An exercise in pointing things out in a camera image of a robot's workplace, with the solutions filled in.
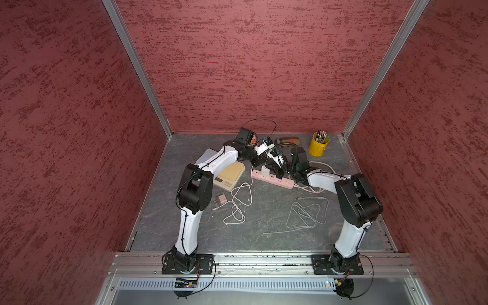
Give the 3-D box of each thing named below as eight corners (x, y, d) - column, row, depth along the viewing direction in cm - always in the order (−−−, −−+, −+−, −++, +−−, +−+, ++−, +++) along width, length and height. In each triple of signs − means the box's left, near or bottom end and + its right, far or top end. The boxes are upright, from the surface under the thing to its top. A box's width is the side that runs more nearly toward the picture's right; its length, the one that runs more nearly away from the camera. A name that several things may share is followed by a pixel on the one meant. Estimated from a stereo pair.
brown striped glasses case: (275, 146, 117) (275, 141, 114) (274, 140, 121) (275, 136, 117) (299, 146, 118) (300, 142, 114) (298, 140, 121) (299, 136, 117)
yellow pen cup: (310, 157, 112) (319, 135, 98) (308, 149, 116) (316, 128, 102) (322, 157, 113) (333, 135, 98) (320, 149, 116) (330, 128, 102)
